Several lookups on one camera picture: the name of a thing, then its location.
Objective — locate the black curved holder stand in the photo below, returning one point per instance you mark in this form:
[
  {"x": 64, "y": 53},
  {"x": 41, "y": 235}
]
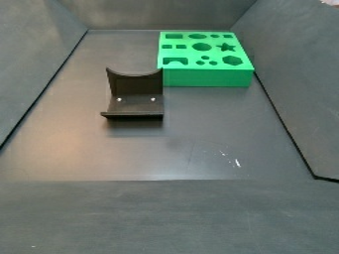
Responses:
[{"x": 136, "y": 95}]

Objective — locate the green shape sorter block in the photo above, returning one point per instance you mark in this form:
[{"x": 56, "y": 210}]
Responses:
[{"x": 203, "y": 59}]

